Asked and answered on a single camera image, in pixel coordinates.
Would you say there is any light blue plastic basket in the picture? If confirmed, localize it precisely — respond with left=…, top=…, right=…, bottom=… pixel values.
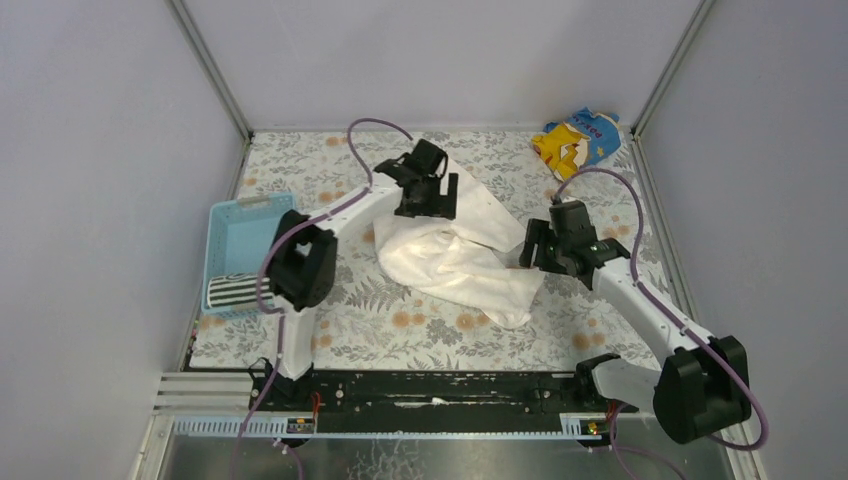
left=200, top=192, right=296, bottom=320

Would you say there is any green white striped towel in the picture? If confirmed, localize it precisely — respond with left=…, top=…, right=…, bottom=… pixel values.
left=206, top=273, right=273, bottom=309

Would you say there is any blue yellow cartoon towel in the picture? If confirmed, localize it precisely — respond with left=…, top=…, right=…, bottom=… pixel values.
left=531, top=108, right=628, bottom=181

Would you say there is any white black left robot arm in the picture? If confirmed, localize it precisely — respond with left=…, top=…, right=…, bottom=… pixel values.
left=260, top=140, right=459, bottom=380

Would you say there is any floral patterned table mat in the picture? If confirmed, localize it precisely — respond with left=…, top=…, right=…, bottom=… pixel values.
left=187, top=131, right=671, bottom=371

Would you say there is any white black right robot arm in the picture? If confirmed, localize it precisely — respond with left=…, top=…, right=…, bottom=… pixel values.
left=519, top=201, right=754, bottom=444

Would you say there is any white fluffy towel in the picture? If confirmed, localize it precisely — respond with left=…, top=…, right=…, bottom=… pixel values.
left=373, top=165, right=544, bottom=329

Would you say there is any white slotted cable duct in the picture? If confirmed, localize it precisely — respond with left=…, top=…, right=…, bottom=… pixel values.
left=173, top=413, right=601, bottom=441

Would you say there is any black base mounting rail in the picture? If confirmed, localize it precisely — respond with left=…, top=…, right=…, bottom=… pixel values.
left=249, top=370, right=613, bottom=425

